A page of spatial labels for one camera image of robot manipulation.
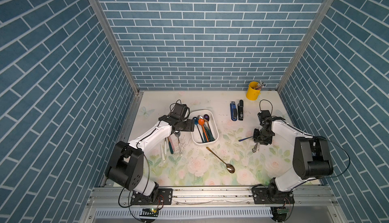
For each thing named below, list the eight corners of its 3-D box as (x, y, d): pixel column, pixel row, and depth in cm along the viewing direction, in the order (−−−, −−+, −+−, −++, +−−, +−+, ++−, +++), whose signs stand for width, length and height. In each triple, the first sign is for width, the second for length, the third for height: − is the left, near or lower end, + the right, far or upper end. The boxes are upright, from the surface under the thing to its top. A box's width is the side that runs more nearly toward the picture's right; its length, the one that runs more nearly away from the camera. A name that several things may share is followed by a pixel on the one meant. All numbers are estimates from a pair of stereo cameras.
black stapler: (237, 120, 106) (239, 115, 102) (237, 103, 115) (239, 99, 111) (242, 120, 105) (244, 116, 101) (242, 104, 115) (243, 99, 111)
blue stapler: (231, 120, 106) (232, 116, 102) (229, 105, 115) (230, 101, 111) (236, 120, 106) (238, 116, 102) (234, 105, 115) (235, 101, 111)
